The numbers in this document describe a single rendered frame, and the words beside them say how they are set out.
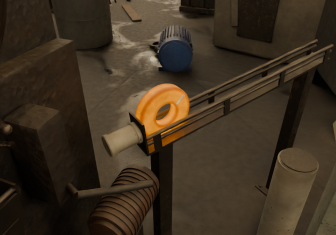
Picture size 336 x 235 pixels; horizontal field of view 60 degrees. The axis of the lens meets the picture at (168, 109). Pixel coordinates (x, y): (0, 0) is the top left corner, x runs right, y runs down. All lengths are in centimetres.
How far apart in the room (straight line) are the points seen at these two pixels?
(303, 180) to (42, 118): 74
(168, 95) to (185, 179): 88
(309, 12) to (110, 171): 204
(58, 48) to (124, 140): 28
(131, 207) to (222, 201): 77
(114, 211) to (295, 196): 56
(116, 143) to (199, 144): 111
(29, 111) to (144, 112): 26
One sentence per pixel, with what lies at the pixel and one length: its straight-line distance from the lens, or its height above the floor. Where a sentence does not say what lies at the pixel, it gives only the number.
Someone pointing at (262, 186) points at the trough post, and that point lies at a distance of 160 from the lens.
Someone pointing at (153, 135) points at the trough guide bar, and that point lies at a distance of 76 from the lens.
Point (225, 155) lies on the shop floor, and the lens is 173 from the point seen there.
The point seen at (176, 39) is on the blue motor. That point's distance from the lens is 242.
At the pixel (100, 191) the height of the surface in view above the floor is 59.
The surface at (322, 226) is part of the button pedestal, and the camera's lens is 119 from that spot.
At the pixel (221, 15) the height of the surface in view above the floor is 36.
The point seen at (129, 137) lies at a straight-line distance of 74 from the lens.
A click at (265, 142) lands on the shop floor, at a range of 189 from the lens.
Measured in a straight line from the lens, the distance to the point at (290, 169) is 96.
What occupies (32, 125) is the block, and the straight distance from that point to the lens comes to 64.
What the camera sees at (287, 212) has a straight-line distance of 108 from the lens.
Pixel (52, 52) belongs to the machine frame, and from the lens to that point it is 78.
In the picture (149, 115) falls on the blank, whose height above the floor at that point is 72.
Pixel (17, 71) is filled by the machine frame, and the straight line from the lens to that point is 71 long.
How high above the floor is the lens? 114
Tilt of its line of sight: 33 degrees down
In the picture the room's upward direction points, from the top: straight up
